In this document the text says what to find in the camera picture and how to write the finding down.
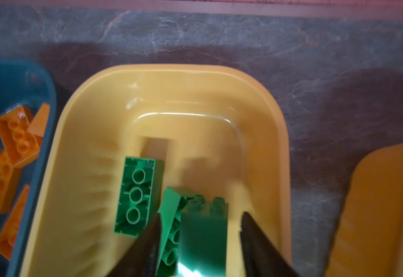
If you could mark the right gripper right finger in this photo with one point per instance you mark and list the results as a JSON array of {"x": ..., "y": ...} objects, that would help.
[{"x": 260, "y": 257}]

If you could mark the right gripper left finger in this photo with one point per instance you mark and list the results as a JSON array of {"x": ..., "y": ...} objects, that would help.
[{"x": 141, "y": 260}]

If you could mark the green lego cube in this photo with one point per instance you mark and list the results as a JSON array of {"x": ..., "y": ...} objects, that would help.
[{"x": 203, "y": 238}]

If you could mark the green 2x4 lego brick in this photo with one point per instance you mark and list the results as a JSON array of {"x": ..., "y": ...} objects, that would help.
[{"x": 139, "y": 196}]

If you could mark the orange small lego brick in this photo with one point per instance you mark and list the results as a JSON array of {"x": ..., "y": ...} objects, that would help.
[{"x": 39, "y": 122}]

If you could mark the green long lego brick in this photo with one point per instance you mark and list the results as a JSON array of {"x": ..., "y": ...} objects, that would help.
[{"x": 173, "y": 202}]

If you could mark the right yellow container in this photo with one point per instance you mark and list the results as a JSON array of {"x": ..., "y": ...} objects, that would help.
[{"x": 369, "y": 241}]

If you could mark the yellow container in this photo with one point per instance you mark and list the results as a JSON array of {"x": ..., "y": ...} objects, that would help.
[
  {"x": 369, "y": 241},
  {"x": 218, "y": 131}
]

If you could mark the middle yellow container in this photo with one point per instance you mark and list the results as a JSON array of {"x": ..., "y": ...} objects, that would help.
[{"x": 218, "y": 131}]

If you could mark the dark teal container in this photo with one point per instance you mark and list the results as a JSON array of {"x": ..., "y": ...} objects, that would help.
[{"x": 25, "y": 83}]

